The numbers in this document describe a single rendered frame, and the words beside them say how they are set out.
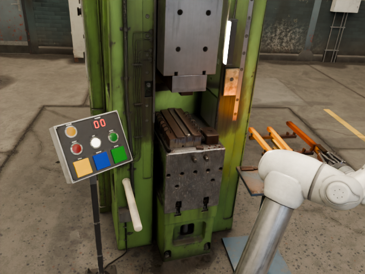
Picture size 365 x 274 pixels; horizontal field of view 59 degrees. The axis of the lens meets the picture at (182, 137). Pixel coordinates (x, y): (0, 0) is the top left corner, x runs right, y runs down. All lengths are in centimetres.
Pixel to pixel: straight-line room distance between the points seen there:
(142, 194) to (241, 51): 114
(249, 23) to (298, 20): 651
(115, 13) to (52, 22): 618
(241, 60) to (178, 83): 47
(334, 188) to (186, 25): 107
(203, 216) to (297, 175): 126
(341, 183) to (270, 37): 737
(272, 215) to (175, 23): 103
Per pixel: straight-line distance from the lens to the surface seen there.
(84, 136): 162
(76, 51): 727
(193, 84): 179
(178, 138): 190
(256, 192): 198
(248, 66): 208
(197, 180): 204
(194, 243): 241
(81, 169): 160
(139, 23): 179
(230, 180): 243
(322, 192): 105
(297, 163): 109
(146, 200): 228
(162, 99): 230
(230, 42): 193
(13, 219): 301
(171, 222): 219
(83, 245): 264
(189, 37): 172
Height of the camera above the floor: 187
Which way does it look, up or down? 28 degrees down
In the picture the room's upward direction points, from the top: 4 degrees clockwise
